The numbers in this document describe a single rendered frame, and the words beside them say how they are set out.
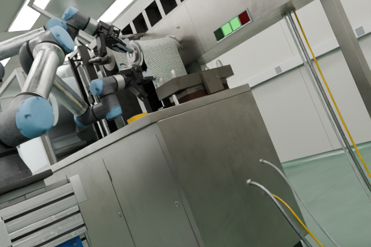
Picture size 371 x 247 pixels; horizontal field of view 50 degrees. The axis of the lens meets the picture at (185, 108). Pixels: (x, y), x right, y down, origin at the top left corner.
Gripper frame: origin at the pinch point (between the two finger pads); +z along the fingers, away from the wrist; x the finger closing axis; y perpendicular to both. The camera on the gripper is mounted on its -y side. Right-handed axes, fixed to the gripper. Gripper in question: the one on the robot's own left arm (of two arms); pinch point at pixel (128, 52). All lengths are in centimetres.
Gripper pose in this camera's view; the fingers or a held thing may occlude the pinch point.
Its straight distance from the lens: 202.9
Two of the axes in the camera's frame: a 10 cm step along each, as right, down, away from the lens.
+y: 1.8, -8.6, 4.8
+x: -6.0, 3.0, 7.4
